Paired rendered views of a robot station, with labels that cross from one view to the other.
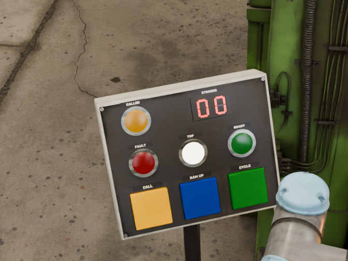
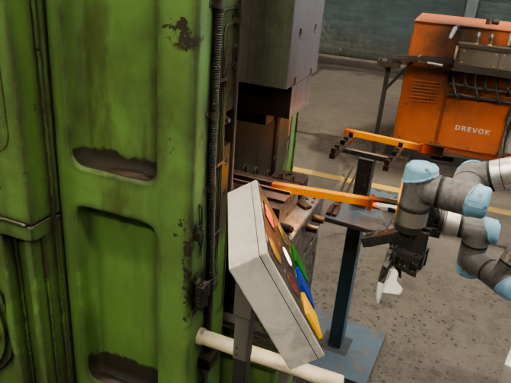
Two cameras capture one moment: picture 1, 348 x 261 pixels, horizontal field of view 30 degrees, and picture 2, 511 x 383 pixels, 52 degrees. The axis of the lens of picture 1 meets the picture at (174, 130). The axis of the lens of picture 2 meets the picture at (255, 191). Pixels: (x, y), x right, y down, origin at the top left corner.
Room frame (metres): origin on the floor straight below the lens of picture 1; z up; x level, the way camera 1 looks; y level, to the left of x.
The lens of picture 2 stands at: (0.89, 0.98, 1.70)
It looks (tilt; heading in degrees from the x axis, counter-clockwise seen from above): 24 degrees down; 275
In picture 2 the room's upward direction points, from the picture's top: 5 degrees clockwise
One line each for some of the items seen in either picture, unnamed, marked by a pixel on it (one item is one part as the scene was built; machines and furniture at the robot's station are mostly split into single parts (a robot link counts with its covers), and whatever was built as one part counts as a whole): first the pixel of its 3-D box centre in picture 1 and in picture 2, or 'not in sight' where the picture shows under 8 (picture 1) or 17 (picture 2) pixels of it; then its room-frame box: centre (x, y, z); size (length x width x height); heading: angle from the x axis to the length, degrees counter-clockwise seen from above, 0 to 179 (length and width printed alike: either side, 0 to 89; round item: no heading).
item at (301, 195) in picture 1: (300, 212); (419, 186); (0.62, -0.18, 1.23); 0.09 x 0.08 x 0.11; 160
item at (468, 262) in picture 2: not in sight; (474, 261); (0.35, -0.45, 0.91); 0.11 x 0.08 x 0.11; 118
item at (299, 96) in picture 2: not in sight; (236, 85); (1.13, -0.64, 1.32); 0.42 x 0.20 x 0.10; 165
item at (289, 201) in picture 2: not in sight; (230, 190); (1.13, -0.64, 0.96); 0.42 x 0.20 x 0.09; 165
